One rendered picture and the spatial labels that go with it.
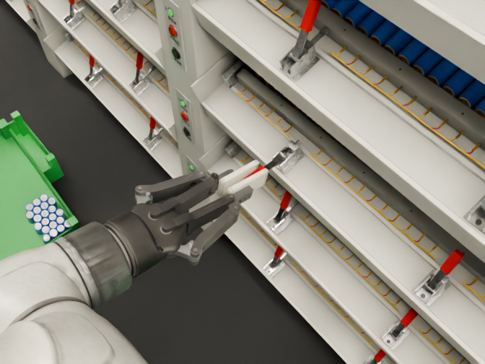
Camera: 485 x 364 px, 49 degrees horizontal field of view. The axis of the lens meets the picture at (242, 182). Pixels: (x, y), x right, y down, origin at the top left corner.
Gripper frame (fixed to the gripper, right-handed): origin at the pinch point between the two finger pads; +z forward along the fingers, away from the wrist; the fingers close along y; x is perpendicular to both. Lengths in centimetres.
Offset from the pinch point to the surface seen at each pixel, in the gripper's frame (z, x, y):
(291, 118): 11.9, 3.6, -3.4
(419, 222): 12.3, 3.8, 20.3
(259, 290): 18, -50, -2
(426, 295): 8.1, -1.1, 26.9
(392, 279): 7.1, -2.0, 22.5
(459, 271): 12.8, 1.3, 27.7
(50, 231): -12, -49, -41
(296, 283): 18.4, -37.8, 5.5
